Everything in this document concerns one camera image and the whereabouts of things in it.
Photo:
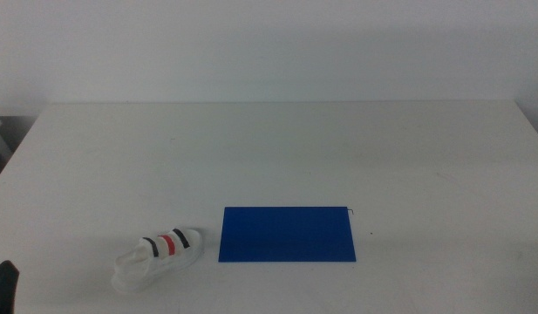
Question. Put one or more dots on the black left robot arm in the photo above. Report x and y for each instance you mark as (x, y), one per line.
(2, 290)

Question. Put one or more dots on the blue rectangular mat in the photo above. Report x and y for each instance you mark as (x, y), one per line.
(286, 235)

